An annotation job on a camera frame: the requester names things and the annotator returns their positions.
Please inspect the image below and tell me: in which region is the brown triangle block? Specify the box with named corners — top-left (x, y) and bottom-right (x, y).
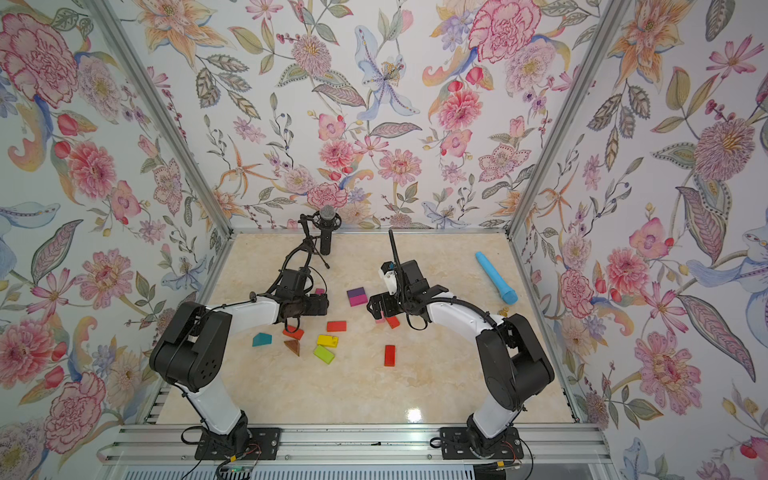
top-left (284, 339), bottom-right (300, 357)

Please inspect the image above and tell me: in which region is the purple rectangular block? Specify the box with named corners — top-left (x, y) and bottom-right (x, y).
top-left (347, 287), bottom-right (366, 299)

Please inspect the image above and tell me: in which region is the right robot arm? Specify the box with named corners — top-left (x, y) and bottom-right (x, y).
top-left (366, 260), bottom-right (555, 441)

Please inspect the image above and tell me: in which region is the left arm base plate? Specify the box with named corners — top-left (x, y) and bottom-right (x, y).
top-left (194, 427), bottom-right (283, 462)

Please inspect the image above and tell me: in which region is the yellow block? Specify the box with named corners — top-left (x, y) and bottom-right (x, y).
top-left (317, 335), bottom-right (339, 348)

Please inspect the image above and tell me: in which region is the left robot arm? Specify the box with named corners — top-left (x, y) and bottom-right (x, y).
top-left (149, 267), bottom-right (329, 438)

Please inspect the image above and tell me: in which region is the teal block left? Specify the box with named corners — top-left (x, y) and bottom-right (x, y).
top-left (252, 333), bottom-right (273, 347)

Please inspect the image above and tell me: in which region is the lime green block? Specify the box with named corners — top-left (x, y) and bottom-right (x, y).
top-left (313, 345), bottom-right (335, 365)

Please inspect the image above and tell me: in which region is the light blue cylinder toy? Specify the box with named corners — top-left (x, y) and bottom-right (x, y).
top-left (475, 252), bottom-right (519, 305)

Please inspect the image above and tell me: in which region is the aluminium front rail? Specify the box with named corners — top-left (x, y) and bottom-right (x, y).
top-left (96, 423), bottom-right (611, 468)

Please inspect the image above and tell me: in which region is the black microphone on tripod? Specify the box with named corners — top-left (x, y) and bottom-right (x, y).
top-left (285, 205), bottom-right (342, 269)

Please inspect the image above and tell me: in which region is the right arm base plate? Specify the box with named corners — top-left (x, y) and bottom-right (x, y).
top-left (430, 427), bottom-right (525, 461)

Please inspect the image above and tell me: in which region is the red block front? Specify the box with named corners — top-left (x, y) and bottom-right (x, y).
top-left (384, 345), bottom-right (396, 367)

